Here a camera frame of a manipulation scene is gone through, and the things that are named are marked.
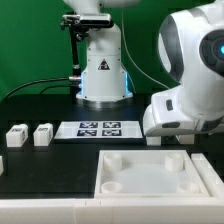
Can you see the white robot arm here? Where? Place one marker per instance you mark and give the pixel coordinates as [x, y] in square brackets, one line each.
[191, 49]

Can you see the white part at left edge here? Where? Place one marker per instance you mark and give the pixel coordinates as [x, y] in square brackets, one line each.
[1, 166]

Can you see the white square tabletop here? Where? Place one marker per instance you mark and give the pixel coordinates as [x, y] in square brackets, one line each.
[147, 174]

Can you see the white obstacle fence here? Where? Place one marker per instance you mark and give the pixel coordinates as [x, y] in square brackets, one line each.
[155, 210]

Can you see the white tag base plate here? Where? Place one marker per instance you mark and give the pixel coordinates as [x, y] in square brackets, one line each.
[99, 130]

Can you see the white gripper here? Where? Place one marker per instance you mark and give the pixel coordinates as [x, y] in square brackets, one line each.
[164, 117]

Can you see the black camera on stand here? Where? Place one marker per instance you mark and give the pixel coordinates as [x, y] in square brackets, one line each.
[79, 25]

